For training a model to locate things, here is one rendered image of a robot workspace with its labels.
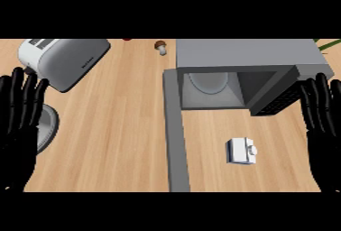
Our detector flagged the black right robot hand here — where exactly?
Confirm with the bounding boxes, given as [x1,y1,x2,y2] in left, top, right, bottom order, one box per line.
[299,72,341,193]

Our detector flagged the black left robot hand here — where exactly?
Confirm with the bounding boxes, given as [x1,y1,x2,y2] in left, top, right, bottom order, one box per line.
[0,67,51,193]

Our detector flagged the grey microwave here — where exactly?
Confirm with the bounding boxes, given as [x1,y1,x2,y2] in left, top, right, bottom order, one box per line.
[176,38,335,117]

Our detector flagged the grey microwave door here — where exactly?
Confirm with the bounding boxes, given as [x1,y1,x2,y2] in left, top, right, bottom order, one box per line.
[161,69,192,193]

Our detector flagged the grey round plate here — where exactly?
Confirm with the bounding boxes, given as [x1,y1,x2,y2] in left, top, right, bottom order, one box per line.
[36,103,61,155]

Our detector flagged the silver toaster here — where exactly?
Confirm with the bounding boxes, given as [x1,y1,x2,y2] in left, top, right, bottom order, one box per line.
[17,38,113,94]

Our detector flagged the green plant leaves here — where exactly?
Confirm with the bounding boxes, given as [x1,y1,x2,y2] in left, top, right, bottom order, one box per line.
[313,38,341,52]

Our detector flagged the brown mushroom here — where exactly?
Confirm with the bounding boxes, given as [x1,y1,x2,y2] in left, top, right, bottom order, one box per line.
[154,40,170,57]

